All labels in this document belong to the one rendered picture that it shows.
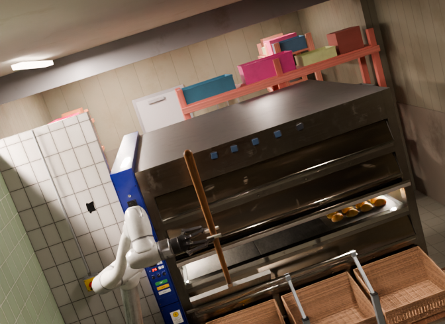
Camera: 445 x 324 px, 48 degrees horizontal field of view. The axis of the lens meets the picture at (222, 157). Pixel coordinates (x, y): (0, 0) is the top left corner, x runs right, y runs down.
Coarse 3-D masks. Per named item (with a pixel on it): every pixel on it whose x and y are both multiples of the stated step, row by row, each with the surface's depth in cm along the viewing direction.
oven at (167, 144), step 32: (288, 96) 471; (320, 96) 416; (352, 96) 371; (384, 96) 361; (192, 128) 463; (224, 128) 409; (256, 128) 367; (160, 160) 360; (352, 160) 367; (256, 192) 360; (352, 192) 371; (160, 224) 355; (416, 224) 384; (288, 256) 373; (192, 288) 367; (288, 288) 378; (192, 320) 372; (288, 320) 383
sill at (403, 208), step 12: (372, 216) 382; (384, 216) 379; (336, 228) 381; (348, 228) 376; (312, 240) 374; (324, 240) 375; (276, 252) 372; (288, 252) 373; (240, 264) 371; (252, 264) 370; (204, 276) 370; (216, 276) 368
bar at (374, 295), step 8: (336, 256) 339; (344, 256) 338; (352, 256) 339; (320, 264) 337; (296, 272) 336; (360, 272) 334; (272, 280) 335; (280, 280) 335; (288, 280) 335; (368, 280) 329; (248, 288) 334; (256, 288) 333; (368, 288) 328; (224, 296) 333; (232, 296) 332; (296, 296) 329; (376, 296) 322; (208, 304) 331; (216, 304) 332; (376, 304) 323; (192, 312) 330; (376, 312) 324; (304, 320) 318; (384, 320) 326
